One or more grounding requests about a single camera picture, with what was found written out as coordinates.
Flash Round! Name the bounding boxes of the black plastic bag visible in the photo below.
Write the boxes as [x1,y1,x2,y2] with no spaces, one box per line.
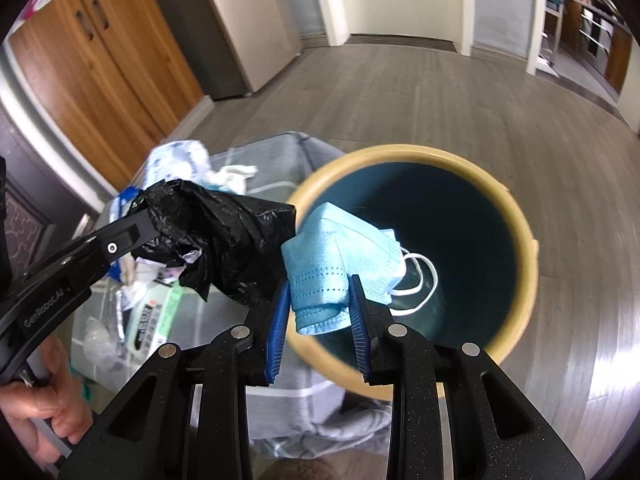
[128,179,296,308]

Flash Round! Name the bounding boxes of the green white medicine box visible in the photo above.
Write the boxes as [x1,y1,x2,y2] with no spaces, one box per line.
[125,281,184,362]

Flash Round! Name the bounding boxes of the dark entrance door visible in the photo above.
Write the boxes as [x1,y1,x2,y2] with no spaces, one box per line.
[0,154,57,281]

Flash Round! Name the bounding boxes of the teal trash bin yellow rim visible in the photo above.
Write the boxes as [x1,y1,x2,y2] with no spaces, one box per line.
[284,143,540,402]

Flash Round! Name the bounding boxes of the kitchen counter cabinets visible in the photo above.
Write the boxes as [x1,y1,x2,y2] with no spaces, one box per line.
[539,0,632,100]

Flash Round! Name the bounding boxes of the person's left hand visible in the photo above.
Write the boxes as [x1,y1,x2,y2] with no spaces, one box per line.
[1,334,93,467]

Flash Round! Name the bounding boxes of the grey refrigerator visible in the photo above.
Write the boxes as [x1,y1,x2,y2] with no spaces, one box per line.
[156,0,303,101]

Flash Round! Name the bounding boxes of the blue face mask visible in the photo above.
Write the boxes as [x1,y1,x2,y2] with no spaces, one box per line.
[281,203,439,336]

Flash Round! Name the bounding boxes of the clear plastic bag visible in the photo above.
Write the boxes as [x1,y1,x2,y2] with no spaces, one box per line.
[82,316,118,370]

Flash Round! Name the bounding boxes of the blue kitchen wipes pack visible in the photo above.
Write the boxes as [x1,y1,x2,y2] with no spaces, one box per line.
[107,186,141,283]

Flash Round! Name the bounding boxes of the grey plaid mat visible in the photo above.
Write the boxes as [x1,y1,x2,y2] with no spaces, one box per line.
[69,131,394,461]

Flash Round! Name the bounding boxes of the wooden cabinet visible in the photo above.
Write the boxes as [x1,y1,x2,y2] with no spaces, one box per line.
[9,0,204,190]

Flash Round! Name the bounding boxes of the white baby wipes pack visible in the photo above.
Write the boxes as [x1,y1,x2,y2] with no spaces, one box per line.
[142,140,258,195]

